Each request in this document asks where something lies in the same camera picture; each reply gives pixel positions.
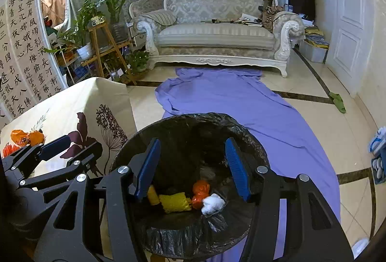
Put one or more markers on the white and blue shoe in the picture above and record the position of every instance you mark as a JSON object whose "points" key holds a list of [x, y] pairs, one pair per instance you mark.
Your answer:
{"points": [[378, 141]]}

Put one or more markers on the black-bagged round bin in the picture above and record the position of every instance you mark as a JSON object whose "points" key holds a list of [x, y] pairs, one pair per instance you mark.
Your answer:
{"points": [[193, 141]]}

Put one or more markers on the ornate white armchair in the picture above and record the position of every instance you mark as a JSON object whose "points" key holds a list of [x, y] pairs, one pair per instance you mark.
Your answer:
{"points": [[147, 4]]}

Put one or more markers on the orange plastic bag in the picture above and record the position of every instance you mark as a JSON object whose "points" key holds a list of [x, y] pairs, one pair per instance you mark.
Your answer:
{"points": [[34, 137]]}

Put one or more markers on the calligraphy screen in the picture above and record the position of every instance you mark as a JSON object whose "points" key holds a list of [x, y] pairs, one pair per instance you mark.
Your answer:
{"points": [[27, 54]]}

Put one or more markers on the camouflage bag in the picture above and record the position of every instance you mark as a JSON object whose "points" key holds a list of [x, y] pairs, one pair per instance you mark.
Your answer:
{"points": [[270, 17]]}

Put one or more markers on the purple floor cloth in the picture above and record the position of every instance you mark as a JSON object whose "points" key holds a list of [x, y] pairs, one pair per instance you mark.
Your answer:
{"points": [[241, 99]]}

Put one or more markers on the grey shoe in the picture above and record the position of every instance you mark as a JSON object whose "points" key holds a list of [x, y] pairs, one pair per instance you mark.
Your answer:
{"points": [[378, 170]]}

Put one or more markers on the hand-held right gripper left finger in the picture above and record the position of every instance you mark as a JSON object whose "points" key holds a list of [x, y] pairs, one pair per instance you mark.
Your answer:
{"points": [[147, 167]]}

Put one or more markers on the yellow and blue cloth pile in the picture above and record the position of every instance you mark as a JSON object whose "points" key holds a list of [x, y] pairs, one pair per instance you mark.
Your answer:
{"points": [[315, 35]]}

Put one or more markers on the orange crumpled plastic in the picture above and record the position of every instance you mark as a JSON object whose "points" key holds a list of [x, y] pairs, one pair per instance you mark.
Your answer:
{"points": [[200, 193]]}

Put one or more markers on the striped cushion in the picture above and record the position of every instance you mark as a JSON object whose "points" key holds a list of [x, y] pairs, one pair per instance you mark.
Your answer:
{"points": [[164, 17]]}

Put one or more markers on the wooden plant stand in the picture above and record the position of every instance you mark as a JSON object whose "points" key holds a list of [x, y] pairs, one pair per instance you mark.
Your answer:
{"points": [[102, 35]]}

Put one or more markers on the dark plant pot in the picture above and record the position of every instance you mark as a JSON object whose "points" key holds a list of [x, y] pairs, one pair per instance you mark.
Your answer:
{"points": [[119, 32]]}

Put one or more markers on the white panel door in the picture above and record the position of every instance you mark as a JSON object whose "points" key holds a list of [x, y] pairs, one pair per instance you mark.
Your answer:
{"points": [[349, 23]]}

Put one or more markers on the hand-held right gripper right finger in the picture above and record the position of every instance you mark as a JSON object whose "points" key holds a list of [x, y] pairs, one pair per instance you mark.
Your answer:
{"points": [[236, 170]]}

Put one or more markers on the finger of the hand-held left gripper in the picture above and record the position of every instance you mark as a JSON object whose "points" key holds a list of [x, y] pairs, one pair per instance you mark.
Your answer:
{"points": [[54, 145], [86, 156]]}

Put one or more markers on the white crumpled tissue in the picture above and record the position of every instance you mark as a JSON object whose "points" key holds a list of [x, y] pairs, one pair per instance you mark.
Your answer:
{"points": [[212, 204]]}

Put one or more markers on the floral cream tablecloth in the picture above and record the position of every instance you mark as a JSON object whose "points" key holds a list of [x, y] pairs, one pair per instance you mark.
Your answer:
{"points": [[75, 99]]}

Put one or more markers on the small floor plant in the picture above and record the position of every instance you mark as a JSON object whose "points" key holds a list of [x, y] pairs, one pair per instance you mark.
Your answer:
{"points": [[137, 61]]}

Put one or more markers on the leafy plant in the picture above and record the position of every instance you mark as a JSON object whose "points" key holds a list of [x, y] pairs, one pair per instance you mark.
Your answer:
{"points": [[84, 17]]}

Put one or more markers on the white metal rack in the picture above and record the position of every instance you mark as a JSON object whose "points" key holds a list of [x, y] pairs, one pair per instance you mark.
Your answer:
{"points": [[68, 67]]}

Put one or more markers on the tall glossy-leaf plant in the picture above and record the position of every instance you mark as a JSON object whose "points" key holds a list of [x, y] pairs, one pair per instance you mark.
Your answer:
{"points": [[114, 2]]}

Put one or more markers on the white plant pot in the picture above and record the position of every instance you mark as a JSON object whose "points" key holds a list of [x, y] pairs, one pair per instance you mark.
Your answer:
{"points": [[84, 51]]}

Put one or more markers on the pile of papers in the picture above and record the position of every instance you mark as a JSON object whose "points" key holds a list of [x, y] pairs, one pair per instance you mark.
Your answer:
{"points": [[248, 20]]}

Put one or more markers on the clear storage box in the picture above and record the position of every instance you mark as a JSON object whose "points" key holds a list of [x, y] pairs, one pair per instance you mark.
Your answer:
{"points": [[313, 52]]}

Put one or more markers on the ornate white sofa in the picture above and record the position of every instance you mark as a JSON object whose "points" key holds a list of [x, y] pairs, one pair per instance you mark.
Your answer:
{"points": [[211, 35]]}

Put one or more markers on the small radio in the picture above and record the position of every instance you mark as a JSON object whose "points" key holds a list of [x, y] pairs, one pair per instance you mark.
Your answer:
{"points": [[97, 20]]}

